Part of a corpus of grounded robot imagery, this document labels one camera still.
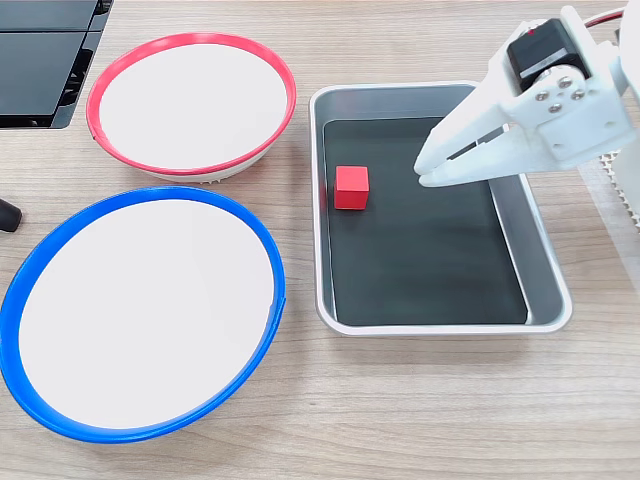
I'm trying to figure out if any red cube block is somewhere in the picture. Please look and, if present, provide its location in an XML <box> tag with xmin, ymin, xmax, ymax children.
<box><xmin>333</xmin><ymin>165</ymin><xmax>371</xmax><ymax>211</ymax></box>

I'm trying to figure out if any silver metal tray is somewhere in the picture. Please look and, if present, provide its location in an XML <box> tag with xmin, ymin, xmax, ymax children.
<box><xmin>308</xmin><ymin>81</ymin><xmax>574</xmax><ymax>337</ymax></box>

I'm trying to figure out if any black tray liner mat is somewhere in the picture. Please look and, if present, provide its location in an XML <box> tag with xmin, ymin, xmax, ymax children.
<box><xmin>323</xmin><ymin>117</ymin><xmax>530</xmax><ymax>326</ymax></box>

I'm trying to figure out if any red-rimmed white dish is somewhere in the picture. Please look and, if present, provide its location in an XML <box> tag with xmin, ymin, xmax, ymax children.
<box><xmin>85</xmin><ymin>32</ymin><xmax>298</xmax><ymax>184</ymax></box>

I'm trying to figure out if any blue-rimmed white dish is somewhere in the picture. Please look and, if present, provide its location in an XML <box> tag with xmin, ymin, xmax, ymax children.
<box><xmin>0</xmin><ymin>185</ymin><xmax>287</xmax><ymax>445</ymax></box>

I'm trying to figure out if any white lattice mat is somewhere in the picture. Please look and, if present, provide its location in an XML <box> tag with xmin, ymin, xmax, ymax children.
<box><xmin>598</xmin><ymin>149</ymin><xmax>640</xmax><ymax>232</ymax></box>

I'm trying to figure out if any black flat device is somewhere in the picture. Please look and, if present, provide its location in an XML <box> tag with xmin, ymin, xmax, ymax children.
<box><xmin>0</xmin><ymin>0</ymin><xmax>115</xmax><ymax>130</ymax></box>

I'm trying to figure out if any small black rounded object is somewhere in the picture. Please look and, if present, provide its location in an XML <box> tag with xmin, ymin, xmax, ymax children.
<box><xmin>0</xmin><ymin>197</ymin><xmax>24</xmax><ymax>233</ymax></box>

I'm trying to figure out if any red and black cable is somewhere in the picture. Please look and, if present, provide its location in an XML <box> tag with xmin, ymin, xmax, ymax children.
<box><xmin>582</xmin><ymin>6</ymin><xmax>627</xmax><ymax>30</ymax></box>

